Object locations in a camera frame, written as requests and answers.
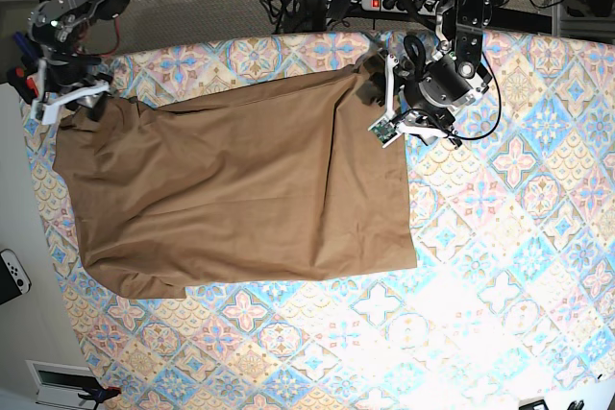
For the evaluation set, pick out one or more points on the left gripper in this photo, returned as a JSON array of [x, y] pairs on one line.
[[380, 82]]

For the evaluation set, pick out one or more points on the game console with white controller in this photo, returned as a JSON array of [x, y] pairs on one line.
[[14, 281]]

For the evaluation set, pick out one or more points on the white power strip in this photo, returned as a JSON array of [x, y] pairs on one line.
[[395, 6]]

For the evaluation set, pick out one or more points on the white vent box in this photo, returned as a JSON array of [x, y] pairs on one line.
[[59, 386]]

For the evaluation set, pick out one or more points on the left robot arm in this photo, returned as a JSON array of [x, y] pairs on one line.
[[421, 90]]

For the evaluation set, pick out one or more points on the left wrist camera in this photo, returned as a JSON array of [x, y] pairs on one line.
[[385, 131]]

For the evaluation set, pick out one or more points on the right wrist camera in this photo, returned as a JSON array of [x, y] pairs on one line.
[[45, 114]]

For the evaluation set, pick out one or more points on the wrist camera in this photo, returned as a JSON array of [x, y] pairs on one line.
[[385, 131], [45, 114]]

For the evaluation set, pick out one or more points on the patterned tablecloth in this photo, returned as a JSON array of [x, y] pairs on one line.
[[513, 295]]

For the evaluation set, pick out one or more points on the brown t-shirt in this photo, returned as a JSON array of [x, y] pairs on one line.
[[281, 180]]

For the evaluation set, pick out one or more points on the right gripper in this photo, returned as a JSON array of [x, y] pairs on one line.
[[71, 84]]

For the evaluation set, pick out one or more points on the red and black clamp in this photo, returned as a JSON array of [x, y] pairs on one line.
[[23, 84]]

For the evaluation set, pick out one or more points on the orange and black clamp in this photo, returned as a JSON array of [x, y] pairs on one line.
[[99, 394]]

